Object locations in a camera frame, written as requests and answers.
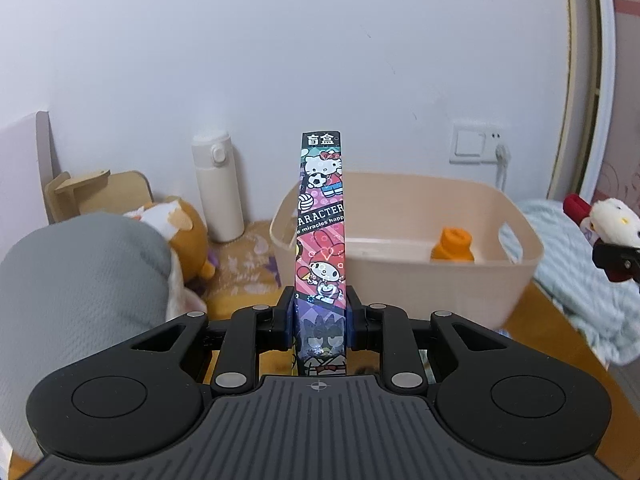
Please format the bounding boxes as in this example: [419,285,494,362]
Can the white plush toy red bow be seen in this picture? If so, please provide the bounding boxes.
[562,194,640,248]

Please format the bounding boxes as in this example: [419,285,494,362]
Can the floral table mat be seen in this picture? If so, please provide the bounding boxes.
[200,219,301,306]

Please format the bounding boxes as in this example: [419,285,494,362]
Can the beige plastic container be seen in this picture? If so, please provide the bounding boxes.
[269,171,545,331]

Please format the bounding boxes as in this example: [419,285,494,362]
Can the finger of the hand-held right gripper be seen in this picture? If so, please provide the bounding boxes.
[592,241,640,287]

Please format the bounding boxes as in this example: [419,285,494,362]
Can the wooden stand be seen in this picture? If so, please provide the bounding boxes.
[44,170,153,226]

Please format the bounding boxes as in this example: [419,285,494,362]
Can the white board panel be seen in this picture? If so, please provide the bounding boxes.
[0,110,53,261]

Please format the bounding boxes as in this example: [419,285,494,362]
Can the white wall socket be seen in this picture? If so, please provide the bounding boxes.
[450,121,506,165]

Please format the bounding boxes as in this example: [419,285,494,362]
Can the white thermos bottle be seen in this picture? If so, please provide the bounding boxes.
[191,132,246,244]

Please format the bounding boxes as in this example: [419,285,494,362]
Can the orange brown plush toy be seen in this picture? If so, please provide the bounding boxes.
[122,196,216,291]

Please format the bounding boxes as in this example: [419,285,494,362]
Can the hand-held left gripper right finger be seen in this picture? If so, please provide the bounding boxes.
[345,286,507,394]

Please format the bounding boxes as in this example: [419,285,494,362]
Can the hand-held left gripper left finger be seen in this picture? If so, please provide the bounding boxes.
[131,286,301,395]

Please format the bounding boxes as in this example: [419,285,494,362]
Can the white plug with cable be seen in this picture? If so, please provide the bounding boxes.
[494,144,512,192]

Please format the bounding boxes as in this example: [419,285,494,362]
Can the grey and cream plush cushion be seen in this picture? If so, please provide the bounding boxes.
[0,213,208,461]

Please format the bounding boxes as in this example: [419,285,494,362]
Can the light blue blanket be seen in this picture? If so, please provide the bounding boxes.
[500,199,640,366]

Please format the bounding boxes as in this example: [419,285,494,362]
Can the colourful cartoon print box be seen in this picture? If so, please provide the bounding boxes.
[289,130,348,378]

